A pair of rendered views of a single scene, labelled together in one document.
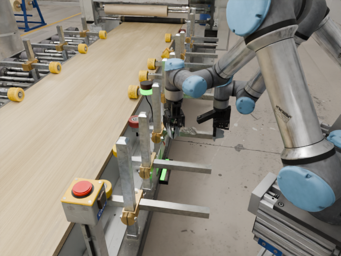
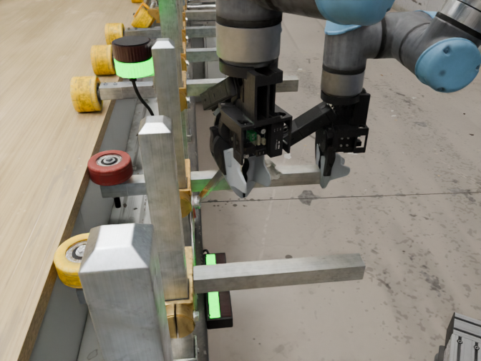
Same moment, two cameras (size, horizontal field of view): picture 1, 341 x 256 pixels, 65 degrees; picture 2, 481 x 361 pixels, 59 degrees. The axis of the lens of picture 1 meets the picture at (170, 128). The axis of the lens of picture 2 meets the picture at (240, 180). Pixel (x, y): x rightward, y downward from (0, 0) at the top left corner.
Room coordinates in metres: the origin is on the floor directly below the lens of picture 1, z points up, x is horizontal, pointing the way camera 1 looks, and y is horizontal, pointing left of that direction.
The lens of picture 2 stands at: (0.48, 0.13, 1.32)
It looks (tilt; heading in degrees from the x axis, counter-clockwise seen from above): 34 degrees down; 345
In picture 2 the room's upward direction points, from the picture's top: straight up
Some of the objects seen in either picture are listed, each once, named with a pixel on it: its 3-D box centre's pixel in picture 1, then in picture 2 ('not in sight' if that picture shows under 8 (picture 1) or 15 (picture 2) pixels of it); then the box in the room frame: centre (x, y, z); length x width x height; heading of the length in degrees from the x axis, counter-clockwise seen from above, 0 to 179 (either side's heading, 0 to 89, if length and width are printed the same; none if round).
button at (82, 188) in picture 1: (82, 189); not in sight; (0.41, 0.19, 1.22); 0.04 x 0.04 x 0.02
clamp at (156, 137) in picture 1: (158, 132); (177, 187); (1.18, 0.07, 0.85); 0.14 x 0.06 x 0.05; 171
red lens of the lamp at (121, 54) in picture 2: (146, 85); (132, 49); (1.16, 0.11, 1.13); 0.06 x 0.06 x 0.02
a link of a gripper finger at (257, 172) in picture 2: (177, 131); (258, 173); (0.97, -0.03, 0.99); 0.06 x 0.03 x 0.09; 11
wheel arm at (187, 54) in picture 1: (195, 55); (207, 14); (2.17, -0.20, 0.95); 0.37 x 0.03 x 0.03; 81
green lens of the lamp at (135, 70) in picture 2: (146, 90); (134, 64); (1.16, 0.11, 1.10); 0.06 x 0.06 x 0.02
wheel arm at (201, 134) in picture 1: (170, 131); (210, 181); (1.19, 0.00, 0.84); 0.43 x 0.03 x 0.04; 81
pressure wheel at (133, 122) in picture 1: (136, 127); (113, 183); (1.22, 0.18, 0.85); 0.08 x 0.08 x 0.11
